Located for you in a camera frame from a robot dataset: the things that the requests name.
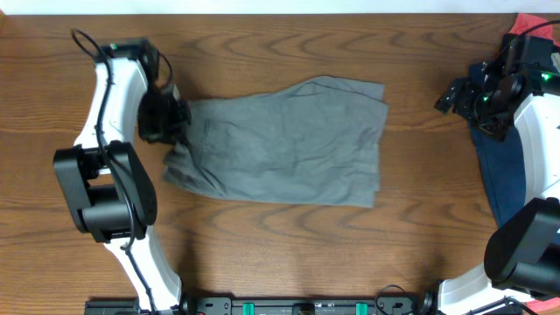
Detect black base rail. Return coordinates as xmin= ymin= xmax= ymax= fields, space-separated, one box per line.
xmin=84 ymin=296 xmax=524 ymax=315

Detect red cloth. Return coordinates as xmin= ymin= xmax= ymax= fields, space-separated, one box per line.
xmin=508 ymin=13 xmax=559 ymax=47

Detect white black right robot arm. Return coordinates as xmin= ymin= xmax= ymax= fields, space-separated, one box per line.
xmin=421 ymin=34 xmax=559 ymax=314

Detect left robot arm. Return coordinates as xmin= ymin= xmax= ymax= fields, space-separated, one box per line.
xmin=53 ymin=38 xmax=192 ymax=314

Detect grey shorts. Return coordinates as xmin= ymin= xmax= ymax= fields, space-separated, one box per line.
xmin=163 ymin=76 xmax=389 ymax=207

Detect navy blue garment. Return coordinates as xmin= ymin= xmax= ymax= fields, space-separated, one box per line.
xmin=465 ymin=60 xmax=560 ymax=246

